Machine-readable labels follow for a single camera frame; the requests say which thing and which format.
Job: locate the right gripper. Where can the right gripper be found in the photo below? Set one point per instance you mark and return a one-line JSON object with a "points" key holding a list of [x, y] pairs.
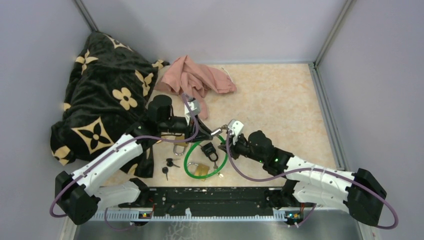
{"points": [[233, 147]]}

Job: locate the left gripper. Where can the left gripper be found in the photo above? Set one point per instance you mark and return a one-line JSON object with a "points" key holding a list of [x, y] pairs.
{"points": [[205, 134]]}

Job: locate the black padlock with keys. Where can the black padlock with keys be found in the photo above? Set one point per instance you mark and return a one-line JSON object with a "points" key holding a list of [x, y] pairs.
{"points": [[210, 152]]}

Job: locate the brass padlock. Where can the brass padlock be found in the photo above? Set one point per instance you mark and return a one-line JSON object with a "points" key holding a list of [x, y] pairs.
{"points": [[201, 171], [180, 147]]}

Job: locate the green cable lock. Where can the green cable lock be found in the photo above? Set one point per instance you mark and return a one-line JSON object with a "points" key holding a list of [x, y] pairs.
{"points": [[195, 154]]}

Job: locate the black-headed key bunch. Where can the black-headed key bunch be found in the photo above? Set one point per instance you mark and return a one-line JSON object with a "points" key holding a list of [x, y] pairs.
{"points": [[169, 164]]}

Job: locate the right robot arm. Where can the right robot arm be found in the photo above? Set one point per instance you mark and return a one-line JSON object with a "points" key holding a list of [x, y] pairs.
{"points": [[357, 193]]}

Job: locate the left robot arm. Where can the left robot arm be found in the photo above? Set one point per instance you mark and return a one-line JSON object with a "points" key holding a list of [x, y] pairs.
{"points": [[81, 194]]}

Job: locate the pink cloth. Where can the pink cloth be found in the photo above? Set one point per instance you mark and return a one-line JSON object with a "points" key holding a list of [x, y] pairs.
{"points": [[194, 79]]}

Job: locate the black floral blanket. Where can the black floral blanket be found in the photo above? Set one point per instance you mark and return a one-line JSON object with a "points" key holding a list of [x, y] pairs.
{"points": [[108, 89]]}

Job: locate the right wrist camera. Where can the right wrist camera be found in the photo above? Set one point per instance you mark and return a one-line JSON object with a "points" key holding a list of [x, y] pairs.
{"points": [[235, 129]]}

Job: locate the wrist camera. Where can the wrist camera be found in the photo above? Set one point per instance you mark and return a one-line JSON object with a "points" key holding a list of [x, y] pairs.
{"points": [[235, 129], [191, 107]]}

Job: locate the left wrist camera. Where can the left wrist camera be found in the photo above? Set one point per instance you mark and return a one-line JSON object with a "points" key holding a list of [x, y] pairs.
{"points": [[191, 107]]}

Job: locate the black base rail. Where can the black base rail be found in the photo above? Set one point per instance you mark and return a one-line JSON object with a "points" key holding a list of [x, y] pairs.
{"points": [[214, 201]]}

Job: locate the aluminium frame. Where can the aluminium frame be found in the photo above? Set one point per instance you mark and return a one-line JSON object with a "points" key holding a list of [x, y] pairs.
{"points": [[69, 229]]}

